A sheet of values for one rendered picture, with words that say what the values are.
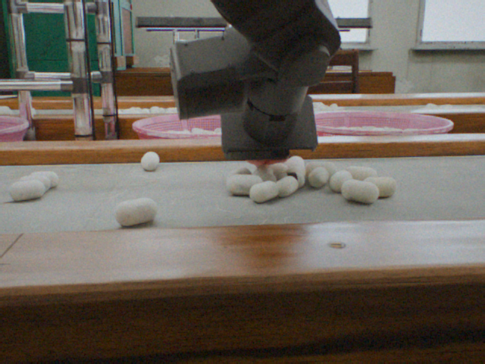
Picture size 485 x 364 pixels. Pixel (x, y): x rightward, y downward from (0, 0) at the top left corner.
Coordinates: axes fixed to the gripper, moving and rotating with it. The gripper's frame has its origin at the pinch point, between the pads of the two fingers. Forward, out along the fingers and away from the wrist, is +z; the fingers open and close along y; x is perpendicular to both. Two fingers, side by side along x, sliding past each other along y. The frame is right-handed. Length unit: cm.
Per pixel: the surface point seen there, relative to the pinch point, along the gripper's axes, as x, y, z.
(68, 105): -46, 40, 59
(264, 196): 9.2, 1.3, -10.0
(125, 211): 12.2, 13.9, -14.9
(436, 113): -25, -42, 30
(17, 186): 6.5, 25.5, -7.7
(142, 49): -323, 58, 377
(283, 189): 7.8, -1.0, -8.7
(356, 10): -348, -168, 344
